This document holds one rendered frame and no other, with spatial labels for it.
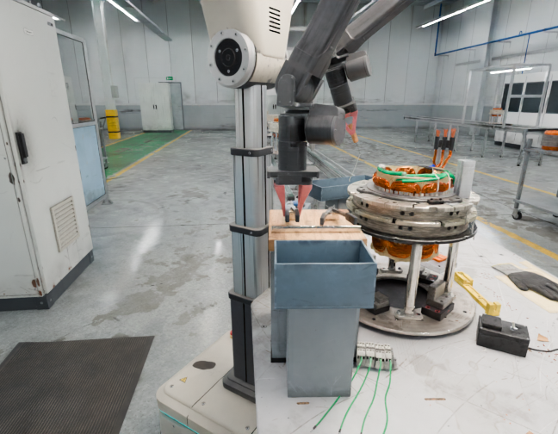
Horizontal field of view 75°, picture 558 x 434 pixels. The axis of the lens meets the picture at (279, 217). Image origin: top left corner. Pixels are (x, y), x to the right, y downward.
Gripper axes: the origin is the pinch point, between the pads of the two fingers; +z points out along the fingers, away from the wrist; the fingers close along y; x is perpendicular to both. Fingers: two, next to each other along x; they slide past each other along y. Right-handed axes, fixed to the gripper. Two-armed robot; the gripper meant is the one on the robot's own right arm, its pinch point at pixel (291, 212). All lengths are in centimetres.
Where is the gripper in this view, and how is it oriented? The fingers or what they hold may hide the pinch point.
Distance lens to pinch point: 75.7
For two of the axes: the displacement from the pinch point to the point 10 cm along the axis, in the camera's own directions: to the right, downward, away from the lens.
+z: -0.1, 9.5, 3.0
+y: 10.0, -0.1, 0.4
